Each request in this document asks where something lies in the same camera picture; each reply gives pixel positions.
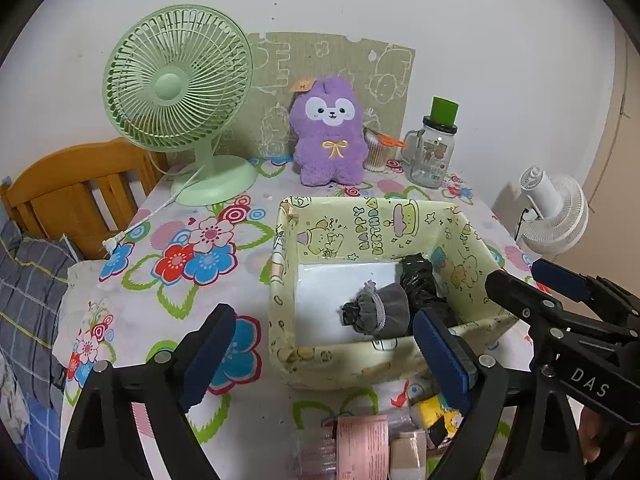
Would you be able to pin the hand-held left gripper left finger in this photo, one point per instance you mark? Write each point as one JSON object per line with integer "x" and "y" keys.
{"x": 207, "y": 360}

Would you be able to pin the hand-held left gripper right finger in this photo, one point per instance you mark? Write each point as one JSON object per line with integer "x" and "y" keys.
{"x": 445, "y": 355}

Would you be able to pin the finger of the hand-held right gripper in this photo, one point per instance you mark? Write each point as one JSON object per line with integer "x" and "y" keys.
{"x": 560, "y": 277}
{"x": 520, "y": 300}

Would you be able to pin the black sock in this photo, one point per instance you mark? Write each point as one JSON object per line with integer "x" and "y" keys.
{"x": 417, "y": 280}

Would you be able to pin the yellow printed storage box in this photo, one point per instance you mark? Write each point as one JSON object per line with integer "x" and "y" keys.
{"x": 350, "y": 245}

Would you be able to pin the yellow soft toy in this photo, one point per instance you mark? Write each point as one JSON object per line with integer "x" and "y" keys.
{"x": 440, "y": 410}

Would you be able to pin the person's right hand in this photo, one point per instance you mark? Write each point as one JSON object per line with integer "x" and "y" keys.
{"x": 597, "y": 435}

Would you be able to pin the white fan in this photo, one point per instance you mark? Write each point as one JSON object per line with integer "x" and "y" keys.
{"x": 555, "y": 215}

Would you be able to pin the floral tablecloth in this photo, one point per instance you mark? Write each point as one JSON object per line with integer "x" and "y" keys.
{"x": 165, "y": 270}

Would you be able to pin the beige block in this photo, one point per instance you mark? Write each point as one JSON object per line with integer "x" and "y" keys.
{"x": 407, "y": 457}

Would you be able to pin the pink packet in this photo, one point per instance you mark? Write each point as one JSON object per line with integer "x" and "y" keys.
{"x": 362, "y": 447}

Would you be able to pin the glass mug jar green lid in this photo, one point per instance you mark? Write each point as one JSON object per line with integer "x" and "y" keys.
{"x": 432, "y": 150}

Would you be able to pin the grey plaid blanket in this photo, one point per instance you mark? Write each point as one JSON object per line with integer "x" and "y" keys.
{"x": 35, "y": 300}

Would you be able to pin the blue checked bedsheet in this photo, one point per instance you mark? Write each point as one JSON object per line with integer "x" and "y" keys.
{"x": 35, "y": 435}

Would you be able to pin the glass cup with orange lid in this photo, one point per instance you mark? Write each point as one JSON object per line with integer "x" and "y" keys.
{"x": 378, "y": 152}

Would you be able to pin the wooden chair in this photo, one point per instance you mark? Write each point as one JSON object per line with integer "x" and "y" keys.
{"x": 80, "y": 195}

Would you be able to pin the purple plush toy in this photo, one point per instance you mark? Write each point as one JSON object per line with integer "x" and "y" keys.
{"x": 327, "y": 132}

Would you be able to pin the green printed cardboard sheet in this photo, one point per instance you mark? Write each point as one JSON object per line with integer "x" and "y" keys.
{"x": 385, "y": 75}

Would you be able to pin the green desk fan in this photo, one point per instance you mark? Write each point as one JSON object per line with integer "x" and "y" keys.
{"x": 175, "y": 95}

